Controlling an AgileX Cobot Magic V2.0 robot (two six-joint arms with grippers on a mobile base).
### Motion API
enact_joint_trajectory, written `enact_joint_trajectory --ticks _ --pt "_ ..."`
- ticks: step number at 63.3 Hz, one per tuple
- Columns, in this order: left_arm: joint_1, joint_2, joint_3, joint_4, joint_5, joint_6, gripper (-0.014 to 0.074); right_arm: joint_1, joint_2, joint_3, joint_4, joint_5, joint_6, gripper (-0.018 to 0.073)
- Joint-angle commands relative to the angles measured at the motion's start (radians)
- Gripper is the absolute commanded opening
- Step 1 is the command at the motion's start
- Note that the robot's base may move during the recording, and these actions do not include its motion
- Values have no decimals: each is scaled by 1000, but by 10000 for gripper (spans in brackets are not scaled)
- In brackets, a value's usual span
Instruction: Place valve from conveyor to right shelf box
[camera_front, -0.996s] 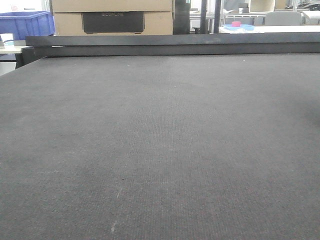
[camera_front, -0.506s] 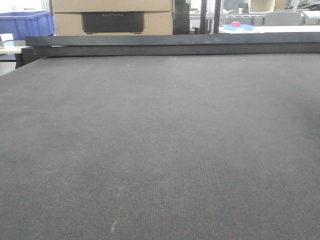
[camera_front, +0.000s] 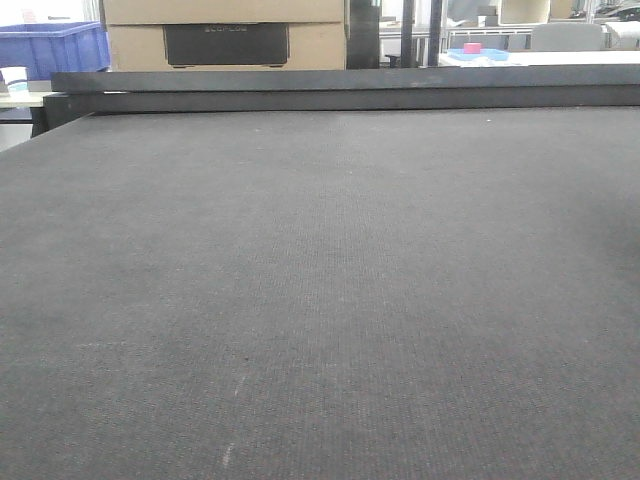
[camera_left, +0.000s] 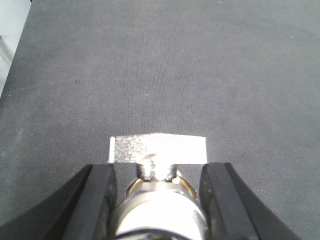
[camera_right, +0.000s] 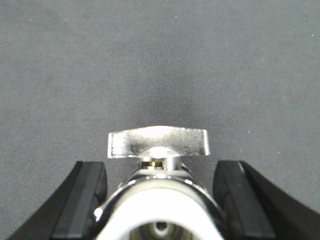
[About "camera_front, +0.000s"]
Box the black vertical post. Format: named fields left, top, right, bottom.
left=400, top=0, right=415, bottom=68
left=427, top=0, right=443, bottom=67

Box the black vertical post left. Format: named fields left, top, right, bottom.
left=400, top=0, right=415, bottom=68

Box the black conveyor side rail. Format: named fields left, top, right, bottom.
left=44, top=64, right=639, bottom=129

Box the black rectangular pillar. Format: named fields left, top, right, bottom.
left=346, top=0, right=381, bottom=70

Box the black vertical post right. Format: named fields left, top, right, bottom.
left=427, top=0, right=443, bottom=67

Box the blue shallow tray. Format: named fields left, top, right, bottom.
left=447, top=48, right=509, bottom=62

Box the white background table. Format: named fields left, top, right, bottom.
left=439, top=50, right=639, bottom=67

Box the white paper cup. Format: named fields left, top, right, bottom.
left=1, top=66, right=29, bottom=99

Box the lower cardboard box black window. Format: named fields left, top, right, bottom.
left=106, top=22, right=348, bottom=72

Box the blue plastic crate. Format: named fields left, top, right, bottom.
left=1, top=22, right=111, bottom=80

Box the black conveyor belt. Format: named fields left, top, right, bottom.
left=1, top=107, right=639, bottom=479

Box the pink small box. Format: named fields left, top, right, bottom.
left=463, top=42, right=482, bottom=55

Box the upper cardboard box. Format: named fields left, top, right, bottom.
left=103, top=0, right=346, bottom=25

